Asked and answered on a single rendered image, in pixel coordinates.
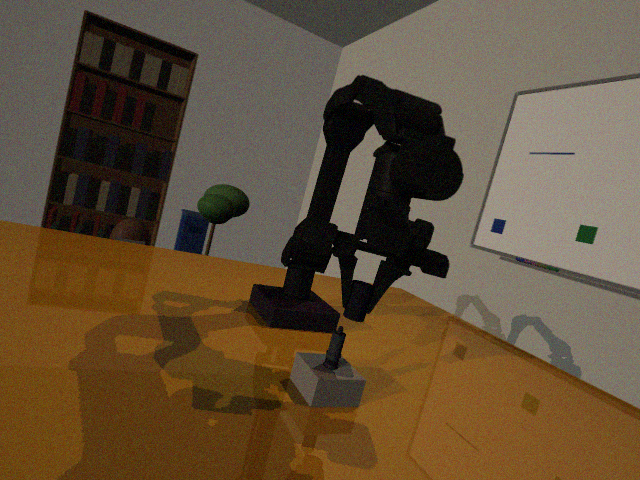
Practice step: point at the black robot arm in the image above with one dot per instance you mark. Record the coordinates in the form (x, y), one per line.
(424, 166)

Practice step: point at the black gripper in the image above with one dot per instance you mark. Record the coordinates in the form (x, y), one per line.
(345, 245)

